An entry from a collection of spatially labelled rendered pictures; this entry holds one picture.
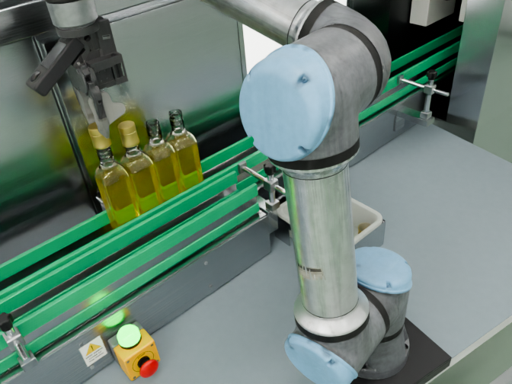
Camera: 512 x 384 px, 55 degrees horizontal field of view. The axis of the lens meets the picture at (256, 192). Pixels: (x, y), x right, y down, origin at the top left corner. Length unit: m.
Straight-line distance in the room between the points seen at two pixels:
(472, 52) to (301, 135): 1.22
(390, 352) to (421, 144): 0.87
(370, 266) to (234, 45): 0.69
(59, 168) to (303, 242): 0.68
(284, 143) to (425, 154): 1.12
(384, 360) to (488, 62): 1.03
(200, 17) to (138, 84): 0.22
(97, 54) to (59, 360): 0.57
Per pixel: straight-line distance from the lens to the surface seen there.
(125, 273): 1.01
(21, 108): 1.10
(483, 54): 1.69
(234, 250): 1.15
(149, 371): 1.04
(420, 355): 1.05
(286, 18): 0.71
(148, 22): 1.14
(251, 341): 1.09
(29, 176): 1.16
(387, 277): 0.85
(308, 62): 0.54
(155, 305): 1.08
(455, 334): 1.14
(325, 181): 0.60
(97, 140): 1.00
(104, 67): 0.93
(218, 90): 1.30
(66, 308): 0.99
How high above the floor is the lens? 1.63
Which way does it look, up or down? 37 degrees down
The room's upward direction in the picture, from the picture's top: 6 degrees counter-clockwise
